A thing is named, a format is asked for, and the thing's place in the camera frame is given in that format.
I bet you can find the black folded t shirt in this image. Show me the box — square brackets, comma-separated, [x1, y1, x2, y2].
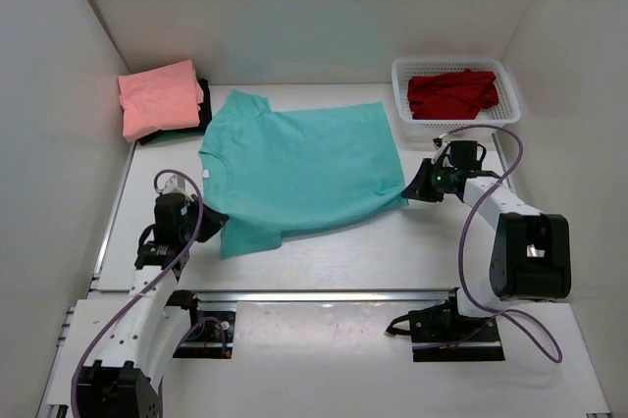
[137, 78, 213, 145]

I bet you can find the green folded t shirt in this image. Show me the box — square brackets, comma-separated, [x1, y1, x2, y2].
[141, 130, 203, 141]

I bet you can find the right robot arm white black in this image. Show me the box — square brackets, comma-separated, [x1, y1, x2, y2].
[402, 138, 572, 340]

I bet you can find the white plastic basket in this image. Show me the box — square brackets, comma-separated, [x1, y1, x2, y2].
[392, 56, 521, 138]

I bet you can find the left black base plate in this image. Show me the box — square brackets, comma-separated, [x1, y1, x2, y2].
[167, 289, 236, 359]

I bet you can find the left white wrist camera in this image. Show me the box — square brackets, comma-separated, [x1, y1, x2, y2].
[156, 175, 191, 200]

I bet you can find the pink folded t shirt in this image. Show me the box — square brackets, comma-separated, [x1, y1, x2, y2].
[118, 60, 204, 142]

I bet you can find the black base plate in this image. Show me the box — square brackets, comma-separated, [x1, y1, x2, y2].
[167, 289, 236, 359]
[386, 299, 505, 363]

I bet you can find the red t shirt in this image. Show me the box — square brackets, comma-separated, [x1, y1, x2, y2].
[407, 70, 498, 121]

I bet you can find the teal t shirt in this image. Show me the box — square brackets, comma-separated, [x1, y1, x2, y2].
[198, 90, 407, 259]

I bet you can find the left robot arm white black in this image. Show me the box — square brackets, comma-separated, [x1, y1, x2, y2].
[71, 192, 229, 417]

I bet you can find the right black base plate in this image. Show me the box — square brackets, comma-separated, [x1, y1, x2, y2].
[386, 299, 505, 363]

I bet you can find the aluminium rail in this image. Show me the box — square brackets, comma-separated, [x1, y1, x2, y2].
[87, 288, 550, 304]

